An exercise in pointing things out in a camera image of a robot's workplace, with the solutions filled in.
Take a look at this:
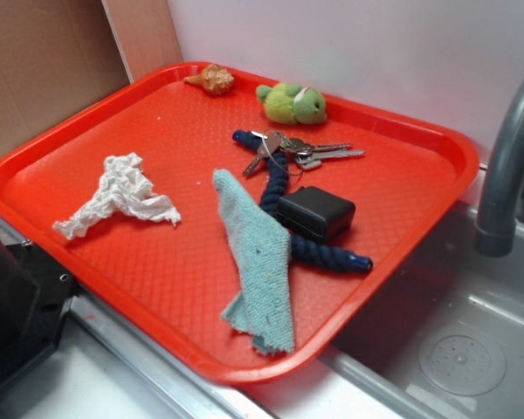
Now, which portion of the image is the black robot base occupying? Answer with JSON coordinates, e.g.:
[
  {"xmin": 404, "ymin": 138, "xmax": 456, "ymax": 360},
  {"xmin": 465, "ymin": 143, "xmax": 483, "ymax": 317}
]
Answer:
[{"xmin": 0, "ymin": 239, "xmax": 75, "ymax": 391}]

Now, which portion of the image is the crumpled white paper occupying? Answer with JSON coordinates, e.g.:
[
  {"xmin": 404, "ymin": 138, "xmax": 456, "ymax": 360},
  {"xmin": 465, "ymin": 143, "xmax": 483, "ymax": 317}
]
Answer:
[{"xmin": 53, "ymin": 153, "xmax": 182, "ymax": 240}]

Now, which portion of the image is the red plastic tray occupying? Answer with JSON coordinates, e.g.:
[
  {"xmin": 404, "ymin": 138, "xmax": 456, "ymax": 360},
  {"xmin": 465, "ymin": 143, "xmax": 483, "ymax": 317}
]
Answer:
[{"xmin": 0, "ymin": 62, "xmax": 479, "ymax": 384}]

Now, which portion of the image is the black charger block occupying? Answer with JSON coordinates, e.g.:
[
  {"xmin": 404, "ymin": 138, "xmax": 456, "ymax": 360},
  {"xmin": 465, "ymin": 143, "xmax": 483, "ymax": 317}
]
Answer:
[{"xmin": 276, "ymin": 186, "xmax": 356, "ymax": 244}]

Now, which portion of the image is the silver key bunch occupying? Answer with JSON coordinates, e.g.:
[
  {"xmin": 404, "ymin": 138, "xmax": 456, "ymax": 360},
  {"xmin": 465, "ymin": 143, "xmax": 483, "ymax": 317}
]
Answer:
[{"xmin": 232, "ymin": 129, "xmax": 365, "ymax": 177}]

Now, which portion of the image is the light blue towel cloth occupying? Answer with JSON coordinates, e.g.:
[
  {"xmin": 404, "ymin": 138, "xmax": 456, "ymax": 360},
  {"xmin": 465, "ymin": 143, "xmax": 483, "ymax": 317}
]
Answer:
[{"xmin": 213, "ymin": 169, "xmax": 295, "ymax": 355}]

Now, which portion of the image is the green plush toy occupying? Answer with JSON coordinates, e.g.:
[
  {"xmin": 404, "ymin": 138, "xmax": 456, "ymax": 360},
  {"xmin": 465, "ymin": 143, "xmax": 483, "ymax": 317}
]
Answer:
[{"xmin": 256, "ymin": 82, "xmax": 328, "ymax": 125}]

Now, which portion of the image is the brown seashell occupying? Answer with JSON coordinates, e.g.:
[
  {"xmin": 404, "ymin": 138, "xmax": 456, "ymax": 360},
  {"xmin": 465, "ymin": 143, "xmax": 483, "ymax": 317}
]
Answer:
[{"xmin": 183, "ymin": 64, "xmax": 235, "ymax": 95}]

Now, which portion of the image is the grey toy faucet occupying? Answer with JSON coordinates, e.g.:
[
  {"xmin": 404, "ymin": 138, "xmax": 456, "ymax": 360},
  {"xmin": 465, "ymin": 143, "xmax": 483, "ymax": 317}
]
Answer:
[{"xmin": 473, "ymin": 81, "xmax": 524, "ymax": 258}]

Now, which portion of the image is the grey plastic sink basin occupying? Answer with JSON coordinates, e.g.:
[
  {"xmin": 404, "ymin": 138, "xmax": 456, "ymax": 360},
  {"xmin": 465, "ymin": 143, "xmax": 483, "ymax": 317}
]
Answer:
[{"xmin": 322, "ymin": 204, "xmax": 524, "ymax": 418}]

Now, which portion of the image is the brown cardboard panel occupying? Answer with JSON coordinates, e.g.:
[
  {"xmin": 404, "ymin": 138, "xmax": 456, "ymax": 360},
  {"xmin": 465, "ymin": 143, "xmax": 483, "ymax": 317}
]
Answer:
[{"xmin": 0, "ymin": 1, "xmax": 128, "ymax": 157}]

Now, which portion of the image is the dark blue rope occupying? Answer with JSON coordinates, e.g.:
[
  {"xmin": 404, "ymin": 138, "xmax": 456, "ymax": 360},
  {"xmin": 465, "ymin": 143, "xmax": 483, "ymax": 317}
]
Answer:
[{"xmin": 231, "ymin": 128, "xmax": 374, "ymax": 274}]

